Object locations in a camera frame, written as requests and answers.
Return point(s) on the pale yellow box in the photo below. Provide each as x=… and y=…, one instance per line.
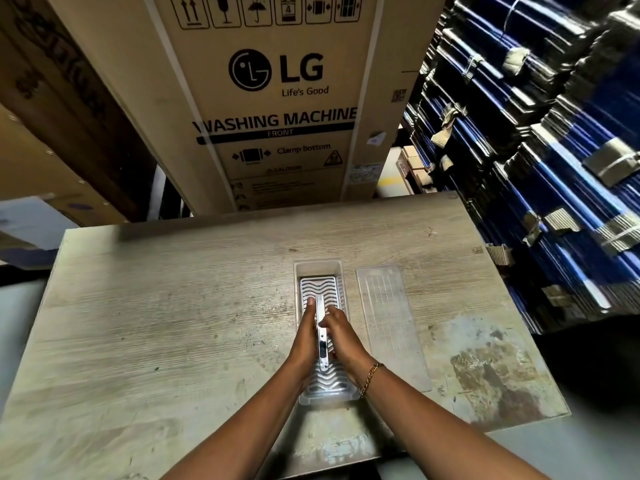
x=389, y=177

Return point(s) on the clear plastic tray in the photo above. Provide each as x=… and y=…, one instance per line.
x=320, y=268

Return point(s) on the person's left fingers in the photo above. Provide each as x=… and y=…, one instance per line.
x=309, y=314

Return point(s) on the clear plastic lid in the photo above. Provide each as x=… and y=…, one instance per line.
x=392, y=324

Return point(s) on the light brown cardboard box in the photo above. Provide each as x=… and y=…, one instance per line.
x=35, y=164

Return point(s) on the person's right fingers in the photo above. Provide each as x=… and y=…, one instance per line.
x=332, y=320

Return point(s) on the person's left forearm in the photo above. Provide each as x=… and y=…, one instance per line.
x=250, y=429

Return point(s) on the small brown cardboard boxes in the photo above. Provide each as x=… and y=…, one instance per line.
x=415, y=167

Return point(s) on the white wavy tray insert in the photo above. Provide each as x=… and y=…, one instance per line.
x=320, y=287

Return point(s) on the person's right forearm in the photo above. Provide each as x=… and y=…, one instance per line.
x=425, y=429

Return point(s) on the dark brown cardboard box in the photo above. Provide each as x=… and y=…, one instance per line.
x=55, y=79

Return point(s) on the stacks of blue flattened cartons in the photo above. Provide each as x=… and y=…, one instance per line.
x=540, y=144

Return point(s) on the large printed cardboard carton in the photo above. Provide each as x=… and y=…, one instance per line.
x=280, y=104

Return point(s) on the person's left hand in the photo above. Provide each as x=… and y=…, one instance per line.
x=301, y=344

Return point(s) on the person's right hand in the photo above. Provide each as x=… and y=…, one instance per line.
x=345, y=344

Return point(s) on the white metal strip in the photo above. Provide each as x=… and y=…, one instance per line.
x=322, y=344

